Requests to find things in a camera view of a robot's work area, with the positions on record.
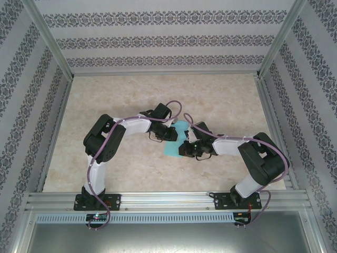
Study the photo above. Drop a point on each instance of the teal cloth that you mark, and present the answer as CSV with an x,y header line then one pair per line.
x,y
171,149

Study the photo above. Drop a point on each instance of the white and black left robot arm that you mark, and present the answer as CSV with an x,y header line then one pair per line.
x,y
96,174

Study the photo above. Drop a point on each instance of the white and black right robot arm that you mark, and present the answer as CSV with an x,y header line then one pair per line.
x,y
260,160

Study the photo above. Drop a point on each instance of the grey sheet metal panel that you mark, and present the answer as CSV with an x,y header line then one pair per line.
x,y
168,239

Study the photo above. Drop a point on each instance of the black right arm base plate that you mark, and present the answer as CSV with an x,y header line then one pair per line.
x,y
221,201

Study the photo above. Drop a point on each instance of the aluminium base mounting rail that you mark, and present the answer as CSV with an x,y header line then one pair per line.
x,y
168,200

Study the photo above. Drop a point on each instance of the aluminium side rail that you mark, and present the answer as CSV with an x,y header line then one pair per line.
x,y
271,105
55,131

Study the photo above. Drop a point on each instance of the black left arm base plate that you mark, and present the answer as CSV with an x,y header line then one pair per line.
x,y
116,201

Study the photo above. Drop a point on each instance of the aluminium frame post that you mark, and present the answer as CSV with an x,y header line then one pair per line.
x,y
49,34
281,34

